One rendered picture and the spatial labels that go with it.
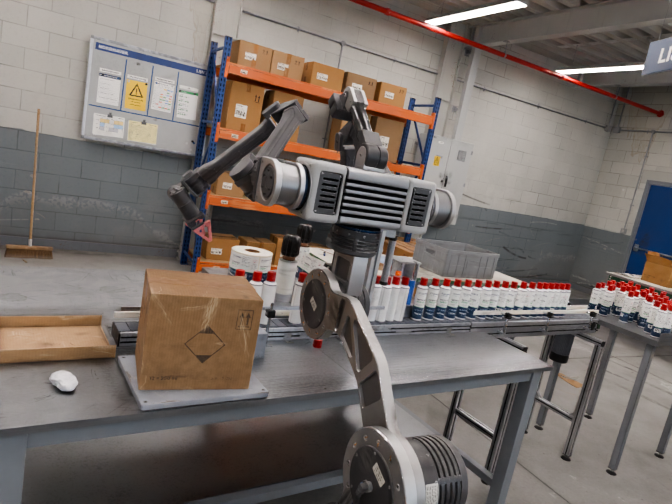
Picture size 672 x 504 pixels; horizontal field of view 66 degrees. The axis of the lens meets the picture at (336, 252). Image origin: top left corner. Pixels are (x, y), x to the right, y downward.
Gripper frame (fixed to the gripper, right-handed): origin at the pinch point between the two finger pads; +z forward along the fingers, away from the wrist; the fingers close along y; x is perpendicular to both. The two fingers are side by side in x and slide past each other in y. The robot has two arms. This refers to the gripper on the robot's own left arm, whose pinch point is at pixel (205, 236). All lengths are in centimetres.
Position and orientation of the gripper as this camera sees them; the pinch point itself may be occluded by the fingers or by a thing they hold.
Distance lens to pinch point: 195.2
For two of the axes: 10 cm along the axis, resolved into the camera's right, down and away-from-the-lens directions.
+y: -4.7, -2.3, 8.5
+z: 4.0, 8.0, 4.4
